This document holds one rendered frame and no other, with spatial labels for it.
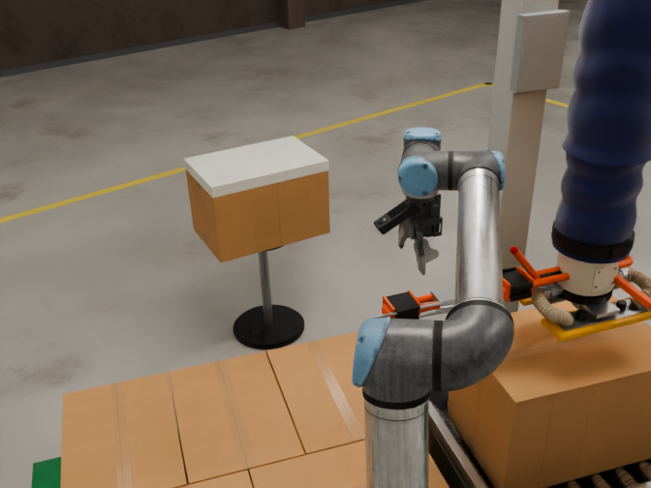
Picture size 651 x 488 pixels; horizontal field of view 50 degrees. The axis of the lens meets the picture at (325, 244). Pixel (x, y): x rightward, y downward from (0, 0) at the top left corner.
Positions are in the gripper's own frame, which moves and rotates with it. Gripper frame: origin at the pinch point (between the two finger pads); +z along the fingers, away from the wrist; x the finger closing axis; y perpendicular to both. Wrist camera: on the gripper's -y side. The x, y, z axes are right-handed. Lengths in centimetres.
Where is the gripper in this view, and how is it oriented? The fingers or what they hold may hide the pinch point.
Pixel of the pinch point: (409, 262)
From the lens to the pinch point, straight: 187.4
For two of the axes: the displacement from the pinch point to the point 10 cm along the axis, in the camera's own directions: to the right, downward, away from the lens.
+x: -3.0, -4.6, 8.4
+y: 9.5, -1.7, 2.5
